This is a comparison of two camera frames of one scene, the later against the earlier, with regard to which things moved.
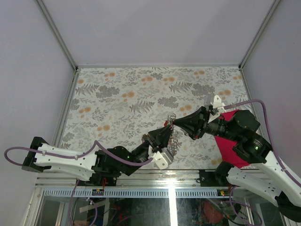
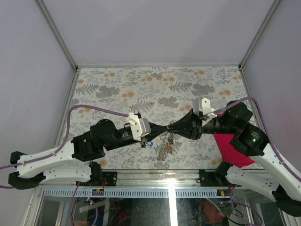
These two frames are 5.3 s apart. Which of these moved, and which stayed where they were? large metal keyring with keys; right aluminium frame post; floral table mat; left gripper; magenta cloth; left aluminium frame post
Moved: left gripper; large metal keyring with keys
Stayed: left aluminium frame post; right aluminium frame post; magenta cloth; floral table mat
